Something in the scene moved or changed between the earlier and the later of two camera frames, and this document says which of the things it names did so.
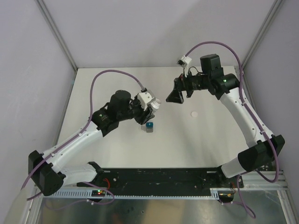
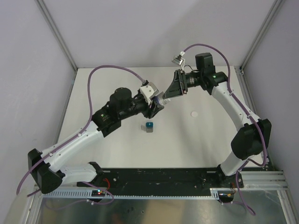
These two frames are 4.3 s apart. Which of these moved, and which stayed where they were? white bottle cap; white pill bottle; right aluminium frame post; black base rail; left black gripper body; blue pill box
Moved: white pill bottle; left black gripper body
Stayed: black base rail; white bottle cap; right aluminium frame post; blue pill box
